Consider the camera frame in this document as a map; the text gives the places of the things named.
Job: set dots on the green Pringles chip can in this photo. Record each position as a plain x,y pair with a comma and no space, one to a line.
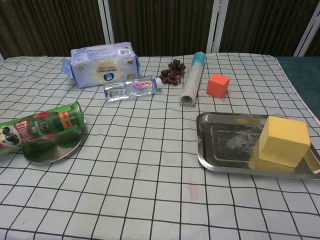
37,127

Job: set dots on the yellow foam cube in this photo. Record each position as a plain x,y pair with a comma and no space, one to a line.
282,142

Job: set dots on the clear plastic water bottle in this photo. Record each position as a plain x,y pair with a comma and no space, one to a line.
130,88

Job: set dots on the dark purple grape bunch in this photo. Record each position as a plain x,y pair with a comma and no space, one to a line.
172,73

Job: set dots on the cling film roll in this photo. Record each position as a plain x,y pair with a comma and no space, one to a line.
192,80

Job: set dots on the orange foam cube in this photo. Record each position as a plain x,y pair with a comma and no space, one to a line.
217,85

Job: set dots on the rectangular steel tray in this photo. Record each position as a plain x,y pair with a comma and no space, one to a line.
225,140

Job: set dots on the white black-grid tablecloth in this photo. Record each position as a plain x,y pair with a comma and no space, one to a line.
150,187

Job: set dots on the pale blue tissue pack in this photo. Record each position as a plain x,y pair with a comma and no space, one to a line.
100,65

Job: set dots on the round metal plate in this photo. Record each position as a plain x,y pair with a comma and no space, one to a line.
50,153

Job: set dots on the white screen frame post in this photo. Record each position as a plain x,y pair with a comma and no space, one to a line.
308,30
106,20
217,22

